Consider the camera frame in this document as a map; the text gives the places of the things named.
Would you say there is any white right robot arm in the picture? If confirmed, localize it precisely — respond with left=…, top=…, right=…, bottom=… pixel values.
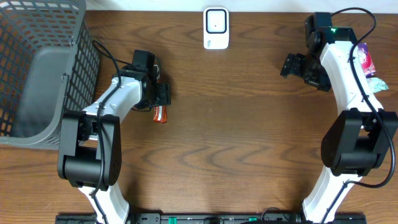
left=280, top=12, right=397, bottom=223

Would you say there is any grey plastic mesh basket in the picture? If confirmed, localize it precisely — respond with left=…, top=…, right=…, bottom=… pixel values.
left=1, top=0, right=100, bottom=150

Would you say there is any white barcode scanner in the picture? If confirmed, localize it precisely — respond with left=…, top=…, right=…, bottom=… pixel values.
left=203, top=7, right=229, bottom=50

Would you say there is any mint green snack wrapper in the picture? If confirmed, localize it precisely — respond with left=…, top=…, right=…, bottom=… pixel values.
left=367, top=77, right=389, bottom=93

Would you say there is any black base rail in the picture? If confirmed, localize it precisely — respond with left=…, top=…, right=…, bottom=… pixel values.
left=55, top=212, right=367, bottom=224

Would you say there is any purple sanitary pad pack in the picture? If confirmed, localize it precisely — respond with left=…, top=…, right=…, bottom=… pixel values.
left=358, top=43, right=376, bottom=78

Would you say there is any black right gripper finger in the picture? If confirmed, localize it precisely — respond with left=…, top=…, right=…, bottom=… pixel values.
left=286, top=54, right=305, bottom=63
left=280, top=60, right=302, bottom=78

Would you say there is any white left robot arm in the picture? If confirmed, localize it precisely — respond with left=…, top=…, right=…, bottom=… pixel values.
left=57, top=65, right=170, bottom=223

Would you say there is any red snack bar wrapper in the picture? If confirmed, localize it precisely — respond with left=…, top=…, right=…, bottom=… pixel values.
left=153, top=105, right=167, bottom=124

